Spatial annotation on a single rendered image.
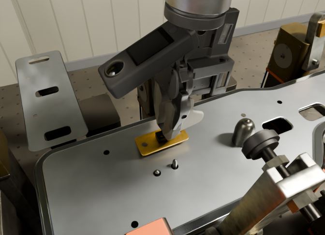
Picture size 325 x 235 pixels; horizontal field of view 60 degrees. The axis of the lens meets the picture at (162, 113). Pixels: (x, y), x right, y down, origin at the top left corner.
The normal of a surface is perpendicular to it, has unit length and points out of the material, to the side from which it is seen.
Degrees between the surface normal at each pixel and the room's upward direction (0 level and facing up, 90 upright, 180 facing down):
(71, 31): 90
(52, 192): 0
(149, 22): 90
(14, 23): 90
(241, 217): 90
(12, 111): 0
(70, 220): 0
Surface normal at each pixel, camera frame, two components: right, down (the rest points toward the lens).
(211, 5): 0.24, 0.69
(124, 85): 0.44, 0.66
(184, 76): 0.33, -0.15
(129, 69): -0.34, -0.51
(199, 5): -0.07, 0.68
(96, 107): 0.00, -0.70
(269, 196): -0.91, 0.30
